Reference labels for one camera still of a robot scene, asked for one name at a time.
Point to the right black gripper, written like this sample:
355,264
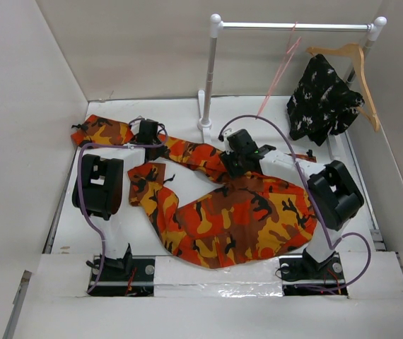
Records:
228,160

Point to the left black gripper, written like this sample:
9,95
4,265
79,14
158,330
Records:
158,140

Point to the orange camouflage trousers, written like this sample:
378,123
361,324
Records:
247,218

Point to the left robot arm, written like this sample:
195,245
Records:
106,147

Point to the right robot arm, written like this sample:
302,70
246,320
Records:
330,187

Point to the wooden hanger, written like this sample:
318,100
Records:
356,55

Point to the black white patterned garment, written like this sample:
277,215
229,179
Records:
322,104

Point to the white clothes rack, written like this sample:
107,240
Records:
372,31

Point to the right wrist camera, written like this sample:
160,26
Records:
223,137

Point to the pink wire hanger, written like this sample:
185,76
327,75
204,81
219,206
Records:
287,58

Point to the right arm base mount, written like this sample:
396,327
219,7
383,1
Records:
300,281

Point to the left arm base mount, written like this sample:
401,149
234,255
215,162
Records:
135,278

